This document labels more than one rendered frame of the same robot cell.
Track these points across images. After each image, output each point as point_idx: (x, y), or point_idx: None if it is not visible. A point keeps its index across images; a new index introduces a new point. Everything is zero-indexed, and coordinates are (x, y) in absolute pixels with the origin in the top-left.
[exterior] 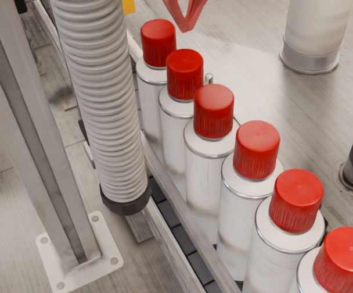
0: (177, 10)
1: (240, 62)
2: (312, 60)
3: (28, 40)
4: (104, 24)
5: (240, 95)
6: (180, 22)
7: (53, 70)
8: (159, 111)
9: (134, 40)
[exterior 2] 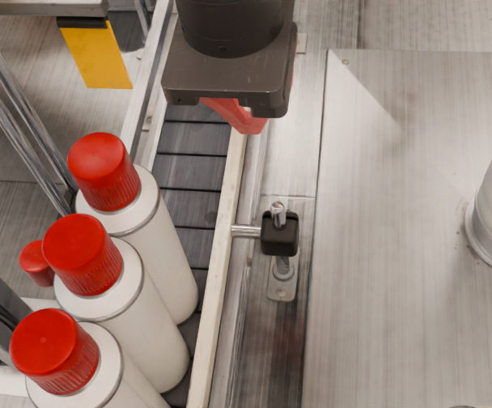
0: (215, 106)
1: (397, 184)
2: None
3: (140, 7)
4: None
5: (350, 244)
6: (229, 121)
7: (166, 59)
8: None
9: (303, 57)
